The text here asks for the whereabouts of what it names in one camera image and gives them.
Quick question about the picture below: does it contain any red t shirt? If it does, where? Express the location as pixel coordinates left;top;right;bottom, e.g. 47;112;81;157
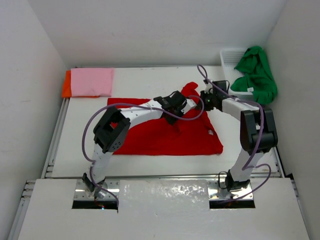
106;81;224;157

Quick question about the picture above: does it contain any pink t shirt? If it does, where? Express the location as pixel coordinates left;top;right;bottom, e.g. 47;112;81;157
70;67;115;97

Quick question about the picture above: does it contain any orange t shirt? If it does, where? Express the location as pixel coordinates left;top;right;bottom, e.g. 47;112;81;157
61;70;99;99

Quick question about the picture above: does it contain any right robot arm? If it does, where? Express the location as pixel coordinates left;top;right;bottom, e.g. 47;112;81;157
200;90;278;192

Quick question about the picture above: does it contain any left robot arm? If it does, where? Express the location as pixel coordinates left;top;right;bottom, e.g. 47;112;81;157
82;91;196;193

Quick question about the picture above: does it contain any white plastic bin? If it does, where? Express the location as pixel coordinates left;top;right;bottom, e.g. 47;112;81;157
220;47;254;101

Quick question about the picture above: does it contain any green t shirt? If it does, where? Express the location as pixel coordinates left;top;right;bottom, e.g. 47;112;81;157
230;46;278;105

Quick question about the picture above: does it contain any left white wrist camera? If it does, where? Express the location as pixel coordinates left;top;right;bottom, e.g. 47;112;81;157
181;98;197;115

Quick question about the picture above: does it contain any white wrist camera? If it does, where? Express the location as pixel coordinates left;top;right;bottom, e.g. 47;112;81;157
181;98;197;115
203;80;230;94

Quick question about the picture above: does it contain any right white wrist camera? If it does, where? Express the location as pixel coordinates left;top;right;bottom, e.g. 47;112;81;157
203;80;230;94

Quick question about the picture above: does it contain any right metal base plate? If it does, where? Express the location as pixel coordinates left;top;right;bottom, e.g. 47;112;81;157
207;177;254;201

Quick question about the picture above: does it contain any metal base plate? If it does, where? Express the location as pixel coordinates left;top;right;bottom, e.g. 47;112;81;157
73;179;120;201
207;177;254;201

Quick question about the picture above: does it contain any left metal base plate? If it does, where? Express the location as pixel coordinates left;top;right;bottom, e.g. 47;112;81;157
73;179;120;201

